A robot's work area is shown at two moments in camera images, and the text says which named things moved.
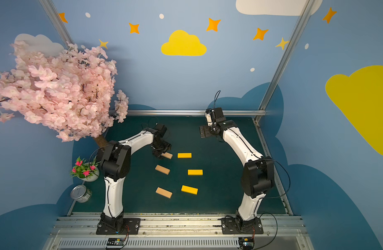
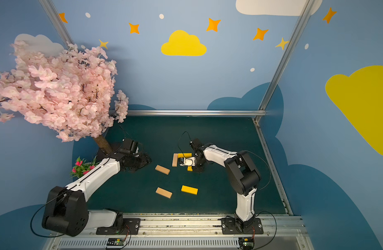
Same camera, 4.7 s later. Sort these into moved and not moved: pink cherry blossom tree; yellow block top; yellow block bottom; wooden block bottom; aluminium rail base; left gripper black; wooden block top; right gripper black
Moved: wooden block top; left gripper black; right gripper black
Not moved: pink cherry blossom tree; yellow block bottom; yellow block top; wooden block bottom; aluminium rail base
